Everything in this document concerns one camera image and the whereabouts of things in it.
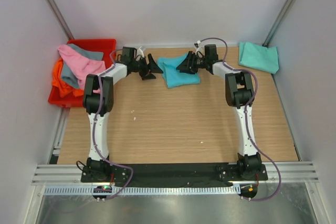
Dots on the white slotted cable duct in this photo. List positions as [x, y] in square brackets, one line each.
[93, 190]

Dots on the folded teal t shirt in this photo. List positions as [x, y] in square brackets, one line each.
[258, 57]

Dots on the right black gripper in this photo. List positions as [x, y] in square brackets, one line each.
[193, 61]

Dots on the orange t shirt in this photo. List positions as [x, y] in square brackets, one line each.
[63, 88]

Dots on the left aluminium frame post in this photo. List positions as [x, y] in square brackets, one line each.
[58, 15]

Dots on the grey t shirt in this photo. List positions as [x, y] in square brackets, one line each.
[86, 53]

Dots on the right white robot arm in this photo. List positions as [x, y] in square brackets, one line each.
[239, 95]

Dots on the red plastic bin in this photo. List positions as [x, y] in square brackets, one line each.
[106, 46]

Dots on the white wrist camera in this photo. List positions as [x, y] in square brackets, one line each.
[140, 52]
[198, 48]

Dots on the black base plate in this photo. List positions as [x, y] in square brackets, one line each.
[193, 175]

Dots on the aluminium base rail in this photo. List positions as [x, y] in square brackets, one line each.
[56, 175]

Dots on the bright blue t shirt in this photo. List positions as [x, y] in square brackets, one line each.
[172, 76]

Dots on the aluminium frame post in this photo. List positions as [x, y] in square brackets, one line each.
[58, 15]
[288, 4]

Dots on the pink t shirt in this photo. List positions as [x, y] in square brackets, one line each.
[81, 66]

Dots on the right aluminium frame post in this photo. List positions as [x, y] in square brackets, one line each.
[288, 4]

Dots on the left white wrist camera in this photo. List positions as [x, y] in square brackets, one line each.
[140, 52]

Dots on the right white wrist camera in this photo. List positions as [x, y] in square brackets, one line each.
[198, 48]

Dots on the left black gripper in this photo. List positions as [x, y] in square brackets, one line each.
[144, 66]

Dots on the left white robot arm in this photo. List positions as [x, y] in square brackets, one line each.
[98, 100]

